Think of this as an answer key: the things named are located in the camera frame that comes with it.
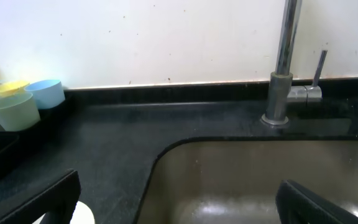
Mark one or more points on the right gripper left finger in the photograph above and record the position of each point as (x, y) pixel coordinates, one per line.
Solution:
(57, 196)

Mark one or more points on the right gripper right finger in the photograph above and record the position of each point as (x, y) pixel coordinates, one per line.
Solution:
(300, 208)

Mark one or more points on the white cup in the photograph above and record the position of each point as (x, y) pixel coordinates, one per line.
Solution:
(84, 214)

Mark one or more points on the steel sink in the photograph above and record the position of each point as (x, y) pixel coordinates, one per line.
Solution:
(228, 174)

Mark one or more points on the blue cup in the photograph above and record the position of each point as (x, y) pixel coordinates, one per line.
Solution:
(47, 93)

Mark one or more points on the steel tap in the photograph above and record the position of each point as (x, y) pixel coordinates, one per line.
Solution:
(278, 93)

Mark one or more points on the yellow cup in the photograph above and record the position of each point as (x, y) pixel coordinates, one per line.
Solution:
(9, 87)

